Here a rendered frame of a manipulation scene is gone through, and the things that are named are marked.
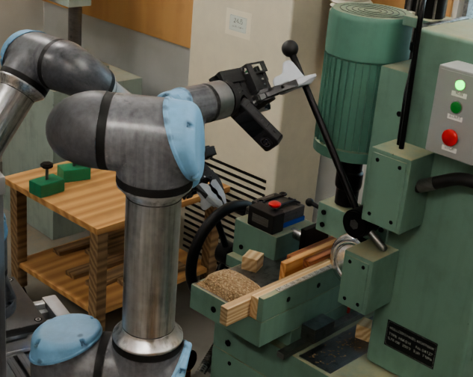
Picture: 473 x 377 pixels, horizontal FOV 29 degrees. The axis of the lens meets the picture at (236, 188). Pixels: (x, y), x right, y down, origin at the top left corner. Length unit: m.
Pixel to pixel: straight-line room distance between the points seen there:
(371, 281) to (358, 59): 0.44
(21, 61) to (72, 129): 0.78
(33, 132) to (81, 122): 2.83
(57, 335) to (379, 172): 0.66
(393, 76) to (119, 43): 2.86
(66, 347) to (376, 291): 0.65
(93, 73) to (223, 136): 1.69
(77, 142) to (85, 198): 2.01
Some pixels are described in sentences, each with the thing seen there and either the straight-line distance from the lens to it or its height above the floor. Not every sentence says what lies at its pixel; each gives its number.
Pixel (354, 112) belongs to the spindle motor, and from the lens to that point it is 1.87.
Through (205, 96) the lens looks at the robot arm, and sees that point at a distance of 1.68.
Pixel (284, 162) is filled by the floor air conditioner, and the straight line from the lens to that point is 3.52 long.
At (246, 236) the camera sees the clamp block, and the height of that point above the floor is 0.93.
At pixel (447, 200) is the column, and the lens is 1.74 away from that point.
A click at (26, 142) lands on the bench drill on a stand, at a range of 4.20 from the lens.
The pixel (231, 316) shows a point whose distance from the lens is 1.83.
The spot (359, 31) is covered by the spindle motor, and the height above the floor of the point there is 1.48.
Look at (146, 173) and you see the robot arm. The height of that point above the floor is 1.37.
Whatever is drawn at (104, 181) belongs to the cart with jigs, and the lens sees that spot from 3.46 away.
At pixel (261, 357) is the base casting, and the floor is 0.75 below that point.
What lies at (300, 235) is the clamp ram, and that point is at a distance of 2.12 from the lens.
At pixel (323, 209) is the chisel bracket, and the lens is 2.02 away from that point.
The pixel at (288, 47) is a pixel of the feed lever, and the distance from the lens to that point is 1.85.
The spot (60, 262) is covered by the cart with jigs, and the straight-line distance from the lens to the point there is 3.61.
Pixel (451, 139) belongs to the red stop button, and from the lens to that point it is 1.62.
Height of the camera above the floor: 1.85
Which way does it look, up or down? 22 degrees down
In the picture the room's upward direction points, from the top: 5 degrees clockwise
